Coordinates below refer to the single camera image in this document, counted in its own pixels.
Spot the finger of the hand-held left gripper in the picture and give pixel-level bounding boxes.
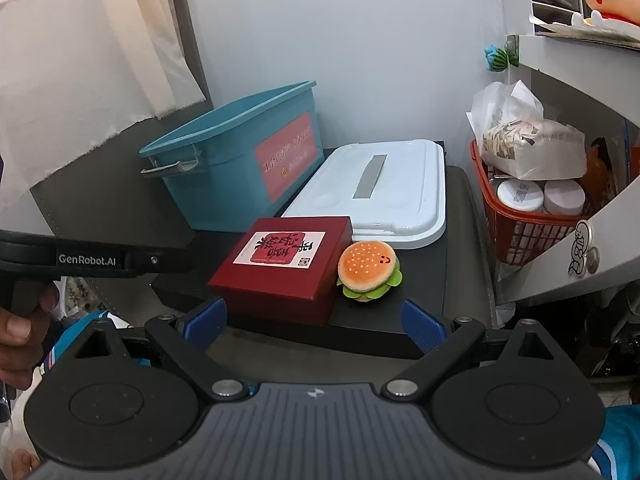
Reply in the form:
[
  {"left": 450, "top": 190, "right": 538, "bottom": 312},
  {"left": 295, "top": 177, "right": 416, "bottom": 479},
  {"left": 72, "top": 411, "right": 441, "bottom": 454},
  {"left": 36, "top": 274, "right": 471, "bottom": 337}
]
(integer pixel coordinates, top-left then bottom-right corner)
[{"left": 134, "top": 247, "right": 194, "bottom": 277}]

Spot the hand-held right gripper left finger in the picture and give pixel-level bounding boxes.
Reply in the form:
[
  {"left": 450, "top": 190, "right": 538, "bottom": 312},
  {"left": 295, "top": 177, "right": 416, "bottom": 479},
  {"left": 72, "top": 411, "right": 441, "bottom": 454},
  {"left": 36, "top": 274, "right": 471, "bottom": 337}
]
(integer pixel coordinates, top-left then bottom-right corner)
[{"left": 75, "top": 297, "right": 251, "bottom": 401}]

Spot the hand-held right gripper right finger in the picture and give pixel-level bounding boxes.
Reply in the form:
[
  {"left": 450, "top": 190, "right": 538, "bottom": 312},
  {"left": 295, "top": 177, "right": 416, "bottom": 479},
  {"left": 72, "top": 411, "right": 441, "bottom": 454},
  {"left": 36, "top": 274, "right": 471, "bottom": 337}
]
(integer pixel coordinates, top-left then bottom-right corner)
[{"left": 382, "top": 299, "right": 558, "bottom": 401}]

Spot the dark red gift box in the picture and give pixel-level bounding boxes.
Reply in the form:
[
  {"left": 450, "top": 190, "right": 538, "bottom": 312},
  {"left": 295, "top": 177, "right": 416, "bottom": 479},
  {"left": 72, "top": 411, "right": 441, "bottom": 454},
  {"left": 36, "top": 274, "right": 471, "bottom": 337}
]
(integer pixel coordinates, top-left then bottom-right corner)
[{"left": 207, "top": 216, "right": 353, "bottom": 326}]

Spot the burger plush toy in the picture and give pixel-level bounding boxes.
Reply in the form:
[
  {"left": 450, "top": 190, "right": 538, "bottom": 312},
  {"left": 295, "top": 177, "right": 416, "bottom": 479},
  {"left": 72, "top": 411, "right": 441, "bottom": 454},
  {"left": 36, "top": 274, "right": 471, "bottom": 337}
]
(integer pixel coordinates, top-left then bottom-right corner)
[{"left": 336, "top": 241, "right": 403, "bottom": 302}]

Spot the teal plastic storage bin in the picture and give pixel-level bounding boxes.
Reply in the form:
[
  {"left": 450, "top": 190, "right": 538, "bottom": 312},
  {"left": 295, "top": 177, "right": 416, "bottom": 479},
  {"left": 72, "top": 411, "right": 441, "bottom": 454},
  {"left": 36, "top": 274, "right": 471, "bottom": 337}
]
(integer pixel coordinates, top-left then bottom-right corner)
[{"left": 139, "top": 80, "right": 326, "bottom": 233}]

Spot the white plastic bin lid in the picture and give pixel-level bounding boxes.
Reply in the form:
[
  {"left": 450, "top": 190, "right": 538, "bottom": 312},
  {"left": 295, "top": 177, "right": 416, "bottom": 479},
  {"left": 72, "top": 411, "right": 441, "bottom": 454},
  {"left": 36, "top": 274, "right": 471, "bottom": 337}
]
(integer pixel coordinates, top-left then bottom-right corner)
[{"left": 280, "top": 140, "right": 447, "bottom": 251}]

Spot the person's left hand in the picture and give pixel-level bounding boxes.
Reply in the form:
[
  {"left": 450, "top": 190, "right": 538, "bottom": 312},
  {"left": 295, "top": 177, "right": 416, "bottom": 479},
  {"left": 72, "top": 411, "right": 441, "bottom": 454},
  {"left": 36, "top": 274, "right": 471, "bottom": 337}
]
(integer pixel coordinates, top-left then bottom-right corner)
[{"left": 0, "top": 282, "right": 61, "bottom": 391}]

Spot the large flat black box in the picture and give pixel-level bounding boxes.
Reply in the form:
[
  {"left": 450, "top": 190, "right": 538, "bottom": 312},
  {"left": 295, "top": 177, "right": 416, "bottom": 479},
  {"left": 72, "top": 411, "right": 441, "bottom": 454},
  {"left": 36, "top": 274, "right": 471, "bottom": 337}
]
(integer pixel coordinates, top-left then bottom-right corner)
[{"left": 150, "top": 147, "right": 448, "bottom": 361}]

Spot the pink floral cloth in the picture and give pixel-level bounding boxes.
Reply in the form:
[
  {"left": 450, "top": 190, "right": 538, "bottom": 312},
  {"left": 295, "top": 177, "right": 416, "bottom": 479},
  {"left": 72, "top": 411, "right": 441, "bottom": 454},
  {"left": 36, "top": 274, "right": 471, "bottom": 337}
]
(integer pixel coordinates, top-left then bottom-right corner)
[{"left": 55, "top": 275, "right": 106, "bottom": 321}]

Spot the blue printed clothing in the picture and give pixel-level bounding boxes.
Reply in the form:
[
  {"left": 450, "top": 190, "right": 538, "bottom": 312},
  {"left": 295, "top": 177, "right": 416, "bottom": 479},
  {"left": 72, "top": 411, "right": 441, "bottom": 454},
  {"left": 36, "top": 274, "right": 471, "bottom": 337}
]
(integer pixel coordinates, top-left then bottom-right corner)
[{"left": 37, "top": 310, "right": 640, "bottom": 480}]

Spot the white cabinet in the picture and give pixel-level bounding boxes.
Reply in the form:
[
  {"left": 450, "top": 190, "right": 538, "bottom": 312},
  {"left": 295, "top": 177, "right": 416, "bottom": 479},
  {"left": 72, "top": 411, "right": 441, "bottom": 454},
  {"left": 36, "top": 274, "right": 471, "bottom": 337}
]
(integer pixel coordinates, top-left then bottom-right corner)
[{"left": 500, "top": 34, "right": 640, "bottom": 306}]

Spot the red plastic basket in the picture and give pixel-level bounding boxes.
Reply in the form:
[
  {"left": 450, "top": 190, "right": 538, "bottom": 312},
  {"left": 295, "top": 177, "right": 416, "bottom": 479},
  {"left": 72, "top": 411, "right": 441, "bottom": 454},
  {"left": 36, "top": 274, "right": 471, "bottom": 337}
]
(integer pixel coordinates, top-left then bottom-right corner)
[{"left": 469, "top": 139, "right": 608, "bottom": 267}]

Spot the white round jar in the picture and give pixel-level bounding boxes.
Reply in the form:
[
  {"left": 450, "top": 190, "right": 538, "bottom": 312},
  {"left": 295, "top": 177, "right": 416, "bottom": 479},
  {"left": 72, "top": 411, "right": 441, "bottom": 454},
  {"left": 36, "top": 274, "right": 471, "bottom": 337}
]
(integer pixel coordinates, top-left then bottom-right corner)
[
  {"left": 496, "top": 178, "right": 544, "bottom": 213},
  {"left": 543, "top": 178, "right": 586, "bottom": 217}
]

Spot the cartoon sticker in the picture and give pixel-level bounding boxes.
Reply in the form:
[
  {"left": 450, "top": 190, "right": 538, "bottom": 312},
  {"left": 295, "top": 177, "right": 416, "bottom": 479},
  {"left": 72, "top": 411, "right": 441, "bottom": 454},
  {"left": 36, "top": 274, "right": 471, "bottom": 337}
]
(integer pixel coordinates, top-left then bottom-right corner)
[{"left": 567, "top": 220, "right": 593, "bottom": 278}]

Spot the cream curtain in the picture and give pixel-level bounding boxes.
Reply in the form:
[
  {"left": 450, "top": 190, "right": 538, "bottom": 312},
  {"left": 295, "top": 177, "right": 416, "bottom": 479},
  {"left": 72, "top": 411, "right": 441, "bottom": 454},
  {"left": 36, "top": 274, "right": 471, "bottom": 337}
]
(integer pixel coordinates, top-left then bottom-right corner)
[{"left": 0, "top": 0, "right": 208, "bottom": 211}]

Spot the orange packet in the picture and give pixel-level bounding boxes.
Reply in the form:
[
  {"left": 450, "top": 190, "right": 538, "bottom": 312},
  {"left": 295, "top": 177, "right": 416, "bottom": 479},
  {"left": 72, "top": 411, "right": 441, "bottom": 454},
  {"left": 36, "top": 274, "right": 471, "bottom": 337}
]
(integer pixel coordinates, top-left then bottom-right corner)
[{"left": 582, "top": 137, "right": 613, "bottom": 211}]

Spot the white plastic bag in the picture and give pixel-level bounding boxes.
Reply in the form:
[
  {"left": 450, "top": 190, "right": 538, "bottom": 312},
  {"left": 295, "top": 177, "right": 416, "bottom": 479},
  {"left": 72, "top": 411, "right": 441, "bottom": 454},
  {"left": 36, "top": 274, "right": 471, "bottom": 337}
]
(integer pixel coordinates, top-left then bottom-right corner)
[{"left": 466, "top": 80, "right": 545, "bottom": 161}]

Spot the brown cardboard sheet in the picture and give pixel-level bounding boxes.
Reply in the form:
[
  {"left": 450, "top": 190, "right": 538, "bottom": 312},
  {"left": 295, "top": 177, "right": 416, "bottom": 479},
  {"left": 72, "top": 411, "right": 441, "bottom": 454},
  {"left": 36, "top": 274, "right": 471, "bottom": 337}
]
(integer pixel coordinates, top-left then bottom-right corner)
[{"left": 535, "top": 20, "right": 640, "bottom": 51}]

